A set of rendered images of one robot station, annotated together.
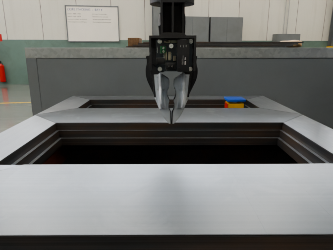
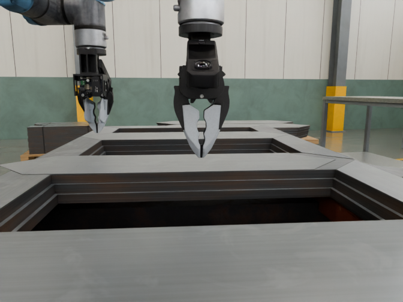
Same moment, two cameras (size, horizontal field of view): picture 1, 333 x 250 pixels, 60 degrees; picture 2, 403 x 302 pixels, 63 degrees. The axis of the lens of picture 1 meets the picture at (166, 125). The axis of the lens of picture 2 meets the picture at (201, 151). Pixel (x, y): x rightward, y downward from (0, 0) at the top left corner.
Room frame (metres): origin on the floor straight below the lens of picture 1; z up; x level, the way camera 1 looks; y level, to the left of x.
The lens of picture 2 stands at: (1.06, -0.05, 1.03)
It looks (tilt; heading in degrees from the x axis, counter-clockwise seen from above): 10 degrees down; 176
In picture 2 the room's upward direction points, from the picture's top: straight up
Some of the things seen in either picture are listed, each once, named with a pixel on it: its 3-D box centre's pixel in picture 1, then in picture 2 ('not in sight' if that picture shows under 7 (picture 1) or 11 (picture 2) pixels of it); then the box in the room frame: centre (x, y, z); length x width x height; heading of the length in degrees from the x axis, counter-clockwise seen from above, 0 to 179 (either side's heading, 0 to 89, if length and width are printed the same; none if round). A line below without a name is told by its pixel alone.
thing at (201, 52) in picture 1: (188, 51); not in sight; (1.45, -0.10, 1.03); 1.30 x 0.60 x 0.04; 90
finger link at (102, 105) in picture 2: not in sight; (101, 115); (0.18, -0.25, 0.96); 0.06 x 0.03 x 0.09; 0
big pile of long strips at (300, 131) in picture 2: not in sight; (230, 129); (-0.68, 0.23, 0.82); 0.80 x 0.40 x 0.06; 90
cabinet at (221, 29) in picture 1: (223, 50); not in sight; (9.29, -1.77, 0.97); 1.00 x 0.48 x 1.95; 98
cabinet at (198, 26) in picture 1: (190, 50); not in sight; (9.13, -0.73, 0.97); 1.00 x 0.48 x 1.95; 98
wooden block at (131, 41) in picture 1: (135, 42); not in sight; (1.61, 0.17, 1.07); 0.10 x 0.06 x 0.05; 176
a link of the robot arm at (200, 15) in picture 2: not in sight; (198, 14); (0.50, -0.01, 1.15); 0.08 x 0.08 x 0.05
